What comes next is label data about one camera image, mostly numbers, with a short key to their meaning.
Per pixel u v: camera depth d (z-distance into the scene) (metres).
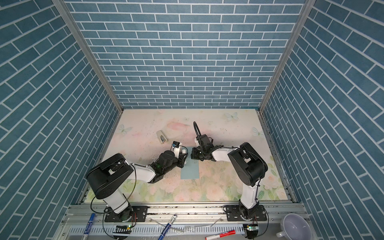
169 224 0.70
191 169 0.90
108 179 0.46
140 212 0.74
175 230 0.70
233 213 0.74
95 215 0.75
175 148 0.79
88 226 0.69
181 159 0.85
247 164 0.51
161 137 1.01
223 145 0.65
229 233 0.69
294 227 0.70
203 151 0.75
